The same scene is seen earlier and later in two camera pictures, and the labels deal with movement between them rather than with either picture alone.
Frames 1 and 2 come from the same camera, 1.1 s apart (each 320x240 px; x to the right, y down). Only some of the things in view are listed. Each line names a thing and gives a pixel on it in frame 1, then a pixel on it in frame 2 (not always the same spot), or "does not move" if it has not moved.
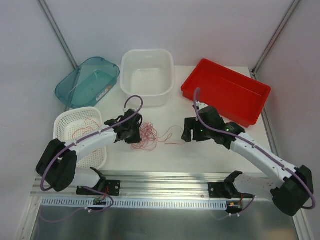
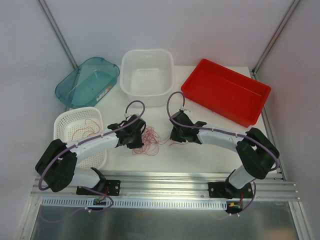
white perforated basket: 72,123 does not move
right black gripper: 194,129 -> 175,135
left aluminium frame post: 44,8 does not move
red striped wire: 85,121 does not move
